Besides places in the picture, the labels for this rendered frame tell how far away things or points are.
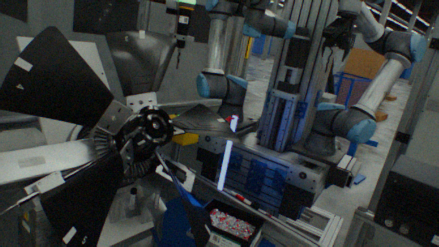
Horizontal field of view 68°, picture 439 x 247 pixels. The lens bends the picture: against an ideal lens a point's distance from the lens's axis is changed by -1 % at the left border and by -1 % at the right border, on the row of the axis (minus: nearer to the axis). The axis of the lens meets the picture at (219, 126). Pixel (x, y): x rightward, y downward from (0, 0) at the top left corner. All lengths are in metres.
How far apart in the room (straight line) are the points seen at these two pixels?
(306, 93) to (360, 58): 7.25
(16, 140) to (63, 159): 0.12
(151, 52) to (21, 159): 0.47
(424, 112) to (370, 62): 6.44
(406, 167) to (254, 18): 0.74
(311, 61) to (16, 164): 1.34
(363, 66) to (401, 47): 7.32
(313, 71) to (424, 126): 1.02
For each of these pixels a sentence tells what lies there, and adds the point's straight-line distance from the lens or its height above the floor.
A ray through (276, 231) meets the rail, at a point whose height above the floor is 0.83.
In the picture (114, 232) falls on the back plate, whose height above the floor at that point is 0.86.
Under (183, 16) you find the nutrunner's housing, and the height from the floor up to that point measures 1.51.
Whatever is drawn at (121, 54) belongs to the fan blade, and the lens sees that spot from 1.08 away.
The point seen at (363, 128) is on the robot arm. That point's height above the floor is 1.22.
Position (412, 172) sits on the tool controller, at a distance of 1.03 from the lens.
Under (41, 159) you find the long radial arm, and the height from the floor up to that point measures 1.12.
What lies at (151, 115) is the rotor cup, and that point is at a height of 1.25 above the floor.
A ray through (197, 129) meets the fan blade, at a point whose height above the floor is 1.19.
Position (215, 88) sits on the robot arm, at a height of 1.21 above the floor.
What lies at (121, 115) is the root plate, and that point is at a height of 1.23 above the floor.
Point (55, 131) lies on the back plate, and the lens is 1.09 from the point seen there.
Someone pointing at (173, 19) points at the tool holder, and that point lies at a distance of 0.95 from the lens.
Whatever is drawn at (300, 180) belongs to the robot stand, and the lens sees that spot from 1.48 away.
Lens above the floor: 1.51
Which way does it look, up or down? 17 degrees down
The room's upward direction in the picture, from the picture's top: 11 degrees clockwise
